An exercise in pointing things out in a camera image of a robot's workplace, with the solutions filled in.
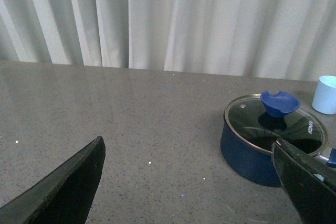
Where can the glass lid blue knob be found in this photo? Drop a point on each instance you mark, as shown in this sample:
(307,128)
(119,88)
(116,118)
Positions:
(249,121)

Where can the white curtain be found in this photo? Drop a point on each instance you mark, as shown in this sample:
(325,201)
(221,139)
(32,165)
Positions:
(285,39)

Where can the light blue cup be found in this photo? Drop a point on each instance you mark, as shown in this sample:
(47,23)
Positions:
(324,96)

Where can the dark blue saucepan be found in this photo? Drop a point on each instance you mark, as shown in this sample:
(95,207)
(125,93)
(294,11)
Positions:
(254,164)

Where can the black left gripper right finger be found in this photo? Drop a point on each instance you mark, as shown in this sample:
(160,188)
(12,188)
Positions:
(309,184)

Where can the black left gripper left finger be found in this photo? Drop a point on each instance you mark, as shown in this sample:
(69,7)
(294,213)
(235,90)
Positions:
(63,196)

